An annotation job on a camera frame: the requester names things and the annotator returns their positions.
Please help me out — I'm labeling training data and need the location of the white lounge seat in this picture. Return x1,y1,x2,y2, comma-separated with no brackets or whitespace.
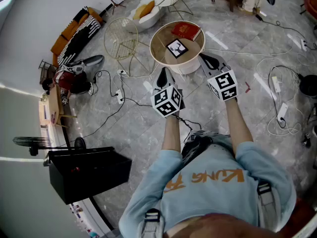
127,0,167,33

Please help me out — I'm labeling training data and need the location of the framed deer picture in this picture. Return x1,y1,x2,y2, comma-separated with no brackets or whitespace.
165,38,189,59

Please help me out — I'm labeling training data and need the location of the black computer case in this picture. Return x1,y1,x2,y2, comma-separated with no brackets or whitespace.
48,146,133,206

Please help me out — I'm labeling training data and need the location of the light blue printed shirt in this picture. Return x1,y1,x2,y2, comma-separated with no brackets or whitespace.
118,129,297,238

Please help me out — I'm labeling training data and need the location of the red chair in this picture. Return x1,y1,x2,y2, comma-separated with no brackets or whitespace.
303,0,317,22

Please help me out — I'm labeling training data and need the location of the black wire rack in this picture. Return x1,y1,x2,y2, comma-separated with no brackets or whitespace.
38,59,59,84

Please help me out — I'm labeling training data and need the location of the black standing fan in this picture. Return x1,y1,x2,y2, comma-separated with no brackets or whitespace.
12,136,87,158

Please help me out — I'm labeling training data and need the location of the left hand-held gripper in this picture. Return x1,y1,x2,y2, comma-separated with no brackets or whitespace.
150,66,186,119

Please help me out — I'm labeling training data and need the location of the orange cushion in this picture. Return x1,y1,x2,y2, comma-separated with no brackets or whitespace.
139,0,156,18

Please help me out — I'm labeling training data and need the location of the person's right forearm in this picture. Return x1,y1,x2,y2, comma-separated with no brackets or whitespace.
224,97,255,156

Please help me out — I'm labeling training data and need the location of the red hardcover book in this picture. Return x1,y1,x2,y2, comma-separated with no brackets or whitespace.
170,21,202,42

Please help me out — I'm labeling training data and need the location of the black white striped blanket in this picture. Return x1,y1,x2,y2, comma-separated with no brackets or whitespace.
57,14,102,64

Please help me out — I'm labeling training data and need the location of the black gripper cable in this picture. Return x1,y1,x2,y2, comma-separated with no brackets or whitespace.
123,97,203,145

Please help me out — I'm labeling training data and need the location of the orange sofa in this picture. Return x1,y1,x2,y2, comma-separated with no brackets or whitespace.
50,6,104,68

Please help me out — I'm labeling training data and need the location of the yellow cushion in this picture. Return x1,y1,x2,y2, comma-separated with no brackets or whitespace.
132,4,147,20

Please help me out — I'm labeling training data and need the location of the round wooden side table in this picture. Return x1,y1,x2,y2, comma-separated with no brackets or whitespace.
149,20,206,75

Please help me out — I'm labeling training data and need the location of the grey black spare gripper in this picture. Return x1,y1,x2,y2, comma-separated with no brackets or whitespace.
301,113,317,148

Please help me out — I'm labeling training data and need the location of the light wooden bench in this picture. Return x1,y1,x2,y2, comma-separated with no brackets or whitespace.
48,85,78,129

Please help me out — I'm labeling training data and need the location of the grey harness strap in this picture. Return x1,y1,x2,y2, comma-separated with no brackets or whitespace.
140,208,164,238
256,180,282,233

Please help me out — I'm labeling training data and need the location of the black round stool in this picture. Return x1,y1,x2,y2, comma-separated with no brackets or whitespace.
298,74,317,99

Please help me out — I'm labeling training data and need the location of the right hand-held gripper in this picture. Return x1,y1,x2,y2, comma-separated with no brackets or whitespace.
198,53,239,102

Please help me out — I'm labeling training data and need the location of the person's left forearm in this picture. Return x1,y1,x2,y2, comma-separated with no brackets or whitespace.
160,113,183,158

